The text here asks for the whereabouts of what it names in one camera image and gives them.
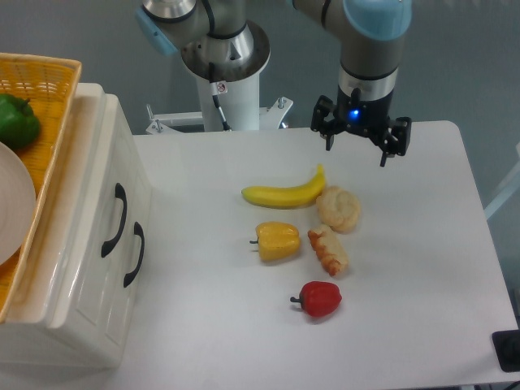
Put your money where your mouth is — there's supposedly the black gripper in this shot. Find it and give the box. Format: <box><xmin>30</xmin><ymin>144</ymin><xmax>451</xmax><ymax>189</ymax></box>
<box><xmin>310</xmin><ymin>89</ymin><xmax>412</xmax><ymax>167</ymax></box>

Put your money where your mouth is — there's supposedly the black top drawer handle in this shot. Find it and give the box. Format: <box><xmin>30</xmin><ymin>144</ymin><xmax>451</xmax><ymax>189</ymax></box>
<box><xmin>101</xmin><ymin>182</ymin><xmax>128</xmax><ymax>258</ymax></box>

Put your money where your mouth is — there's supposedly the black drawer handle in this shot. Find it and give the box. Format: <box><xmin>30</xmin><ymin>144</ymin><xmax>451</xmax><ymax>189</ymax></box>
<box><xmin>101</xmin><ymin>182</ymin><xmax>128</xmax><ymax>258</ymax></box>
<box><xmin>123</xmin><ymin>222</ymin><xmax>145</xmax><ymax>288</ymax></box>

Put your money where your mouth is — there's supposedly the white drawer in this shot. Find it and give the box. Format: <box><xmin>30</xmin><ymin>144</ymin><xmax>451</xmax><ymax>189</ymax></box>
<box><xmin>51</xmin><ymin>94</ymin><xmax>152</xmax><ymax>342</ymax></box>

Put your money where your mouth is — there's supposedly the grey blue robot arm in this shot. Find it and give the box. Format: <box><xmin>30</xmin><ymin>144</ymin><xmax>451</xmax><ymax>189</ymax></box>
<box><xmin>136</xmin><ymin>1</ymin><xmax>412</xmax><ymax>158</ymax></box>

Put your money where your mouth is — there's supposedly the white drawer cabinet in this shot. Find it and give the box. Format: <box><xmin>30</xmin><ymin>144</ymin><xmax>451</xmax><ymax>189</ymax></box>
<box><xmin>1</xmin><ymin>84</ymin><xmax>152</xmax><ymax>367</ymax></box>

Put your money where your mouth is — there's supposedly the round twisted bread roll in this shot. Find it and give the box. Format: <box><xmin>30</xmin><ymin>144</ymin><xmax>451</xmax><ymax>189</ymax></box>
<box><xmin>316</xmin><ymin>186</ymin><xmax>362</xmax><ymax>233</ymax></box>

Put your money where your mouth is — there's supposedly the yellow banana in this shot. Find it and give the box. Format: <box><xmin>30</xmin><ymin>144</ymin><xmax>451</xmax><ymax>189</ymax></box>
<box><xmin>240</xmin><ymin>164</ymin><xmax>326</xmax><ymax>209</ymax></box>

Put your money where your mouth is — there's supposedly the long croissant bread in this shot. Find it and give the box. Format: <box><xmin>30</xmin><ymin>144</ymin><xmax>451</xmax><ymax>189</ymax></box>
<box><xmin>307</xmin><ymin>224</ymin><xmax>349</xmax><ymax>276</ymax></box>

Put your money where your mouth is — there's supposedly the yellow bell pepper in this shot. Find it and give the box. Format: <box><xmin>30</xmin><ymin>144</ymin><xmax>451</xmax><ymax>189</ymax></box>
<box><xmin>249</xmin><ymin>221</ymin><xmax>301</xmax><ymax>262</ymax></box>

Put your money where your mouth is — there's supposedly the red bell pepper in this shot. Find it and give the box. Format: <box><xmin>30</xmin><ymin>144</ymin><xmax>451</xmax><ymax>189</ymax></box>
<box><xmin>289</xmin><ymin>281</ymin><xmax>342</xmax><ymax>318</ymax></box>

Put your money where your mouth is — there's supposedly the black device at edge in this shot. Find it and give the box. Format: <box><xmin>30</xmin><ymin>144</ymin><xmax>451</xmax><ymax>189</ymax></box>
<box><xmin>492</xmin><ymin>330</ymin><xmax>520</xmax><ymax>372</ymax></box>

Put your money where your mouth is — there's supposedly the yellow woven basket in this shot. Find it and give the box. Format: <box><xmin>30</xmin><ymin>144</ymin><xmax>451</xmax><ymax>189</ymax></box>
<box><xmin>1</xmin><ymin>53</ymin><xmax>82</xmax><ymax>323</ymax></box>

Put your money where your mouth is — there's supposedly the green bell pepper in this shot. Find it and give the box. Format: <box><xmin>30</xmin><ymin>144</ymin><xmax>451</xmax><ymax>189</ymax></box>
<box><xmin>1</xmin><ymin>93</ymin><xmax>41</xmax><ymax>150</ymax></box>

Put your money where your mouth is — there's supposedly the white plate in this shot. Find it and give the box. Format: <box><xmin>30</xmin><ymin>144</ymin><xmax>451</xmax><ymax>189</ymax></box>
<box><xmin>0</xmin><ymin>144</ymin><xmax>36</xmax><ymax>264</ymax></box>

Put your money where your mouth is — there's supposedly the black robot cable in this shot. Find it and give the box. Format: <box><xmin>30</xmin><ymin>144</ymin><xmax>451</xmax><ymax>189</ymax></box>
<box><xmin>207</xmin><ymin>63</ymin><xmax>232</xmax><ymax>132</ymax></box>

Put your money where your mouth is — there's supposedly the white metal frame right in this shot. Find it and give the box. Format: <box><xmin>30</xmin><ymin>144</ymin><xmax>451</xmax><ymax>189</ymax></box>
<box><xmin>484</xmin><ymin>144</ymin><xmax>519</xmax><ymax>220</ymax></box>

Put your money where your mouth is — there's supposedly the black lower drawer handle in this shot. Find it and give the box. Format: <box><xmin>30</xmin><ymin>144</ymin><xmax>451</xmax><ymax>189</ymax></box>
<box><xmin>123</xmin><ymin>222</ymin><xmax>145</xmax><ymax>288</ymax></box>

